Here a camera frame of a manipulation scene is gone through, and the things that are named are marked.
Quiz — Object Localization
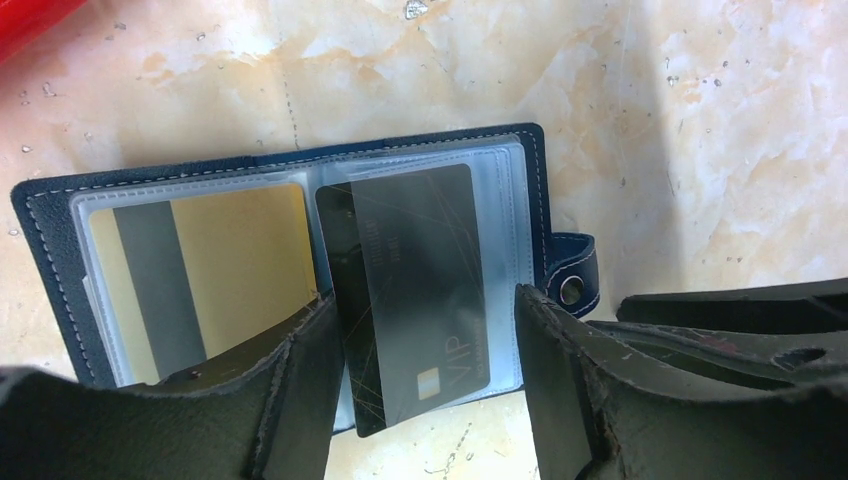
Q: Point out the navy leather card holder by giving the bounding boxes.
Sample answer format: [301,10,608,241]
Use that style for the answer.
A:
[11,123,600,436]

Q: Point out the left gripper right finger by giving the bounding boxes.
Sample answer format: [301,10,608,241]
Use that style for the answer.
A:
[515,285,847,479]

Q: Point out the red plastic bin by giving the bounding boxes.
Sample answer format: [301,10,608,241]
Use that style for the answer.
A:
[1,0,86,62]

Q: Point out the gold credit card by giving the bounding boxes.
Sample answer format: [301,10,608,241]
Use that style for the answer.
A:
[78,183,319,387]

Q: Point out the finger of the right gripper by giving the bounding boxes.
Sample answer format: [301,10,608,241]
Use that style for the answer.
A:
[587,321,847,390]
[616,278,847,334]

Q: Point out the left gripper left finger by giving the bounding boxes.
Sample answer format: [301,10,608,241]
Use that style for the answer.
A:
[1,296,344,479]

